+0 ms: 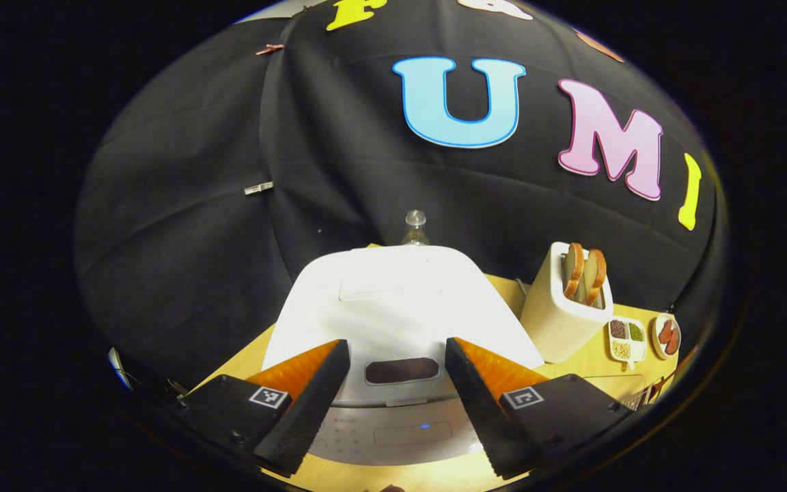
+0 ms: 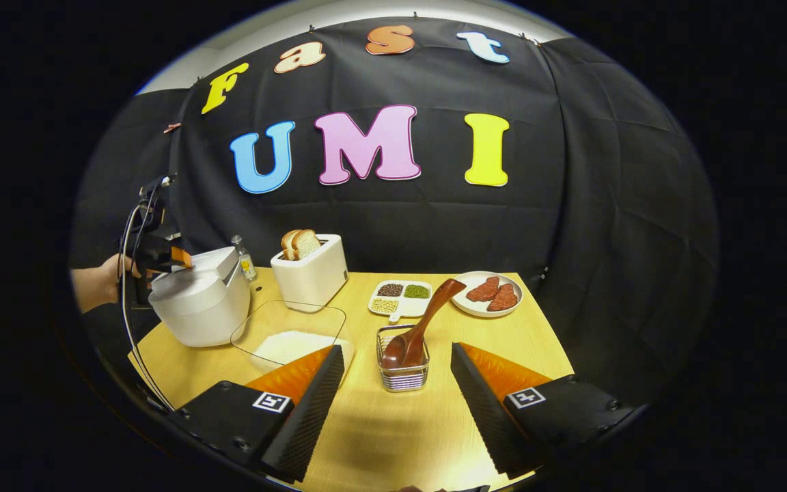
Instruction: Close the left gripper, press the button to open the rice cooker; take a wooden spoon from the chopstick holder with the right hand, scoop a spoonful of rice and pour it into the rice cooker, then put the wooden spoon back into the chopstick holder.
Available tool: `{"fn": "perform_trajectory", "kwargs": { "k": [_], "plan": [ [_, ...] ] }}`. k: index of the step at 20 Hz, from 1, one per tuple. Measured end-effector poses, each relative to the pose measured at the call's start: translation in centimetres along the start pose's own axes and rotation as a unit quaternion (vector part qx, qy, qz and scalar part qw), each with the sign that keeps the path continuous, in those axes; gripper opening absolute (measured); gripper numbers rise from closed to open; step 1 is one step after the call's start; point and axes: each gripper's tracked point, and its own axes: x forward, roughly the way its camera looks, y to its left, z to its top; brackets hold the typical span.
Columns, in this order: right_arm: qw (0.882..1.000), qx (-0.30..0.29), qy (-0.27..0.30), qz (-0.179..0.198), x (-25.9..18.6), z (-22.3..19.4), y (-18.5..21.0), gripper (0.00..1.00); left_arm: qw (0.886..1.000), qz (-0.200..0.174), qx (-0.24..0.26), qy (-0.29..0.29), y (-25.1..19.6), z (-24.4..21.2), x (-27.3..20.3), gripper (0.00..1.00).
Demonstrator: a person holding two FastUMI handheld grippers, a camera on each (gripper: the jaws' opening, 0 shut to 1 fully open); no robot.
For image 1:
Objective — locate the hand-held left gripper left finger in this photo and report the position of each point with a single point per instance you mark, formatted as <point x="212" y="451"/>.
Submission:
<point x="315" y="403"/>

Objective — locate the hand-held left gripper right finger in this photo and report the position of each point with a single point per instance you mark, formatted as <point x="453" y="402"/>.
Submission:
<point x="472" y="403"/>

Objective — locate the white rice cooker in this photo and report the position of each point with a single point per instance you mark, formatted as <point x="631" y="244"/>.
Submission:
<point x="393" y="301"/>

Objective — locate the white toaster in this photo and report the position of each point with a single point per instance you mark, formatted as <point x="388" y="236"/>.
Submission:
<point x="554" y="321"/>

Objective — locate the white divided grain dish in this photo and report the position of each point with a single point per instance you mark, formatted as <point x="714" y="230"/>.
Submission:
<point x="627" y="342"/>

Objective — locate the bread slice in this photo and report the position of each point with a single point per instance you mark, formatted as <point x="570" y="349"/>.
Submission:
<point x="573" y="270"/>
<point x="595" y="277"/>

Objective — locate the small glass bottle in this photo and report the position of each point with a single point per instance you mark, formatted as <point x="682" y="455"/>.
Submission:
<point x="415" y="229"/>

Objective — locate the white round plate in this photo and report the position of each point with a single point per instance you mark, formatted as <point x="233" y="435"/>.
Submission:
<point x="656" y="338"/>

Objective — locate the red meat piece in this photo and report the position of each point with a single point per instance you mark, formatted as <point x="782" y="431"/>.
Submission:
<point x="673" y="342"/>
<point x="665" y="331"/>

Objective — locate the silver cloth clip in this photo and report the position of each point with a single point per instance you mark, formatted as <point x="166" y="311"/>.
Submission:
<point x="258" y="188"/>

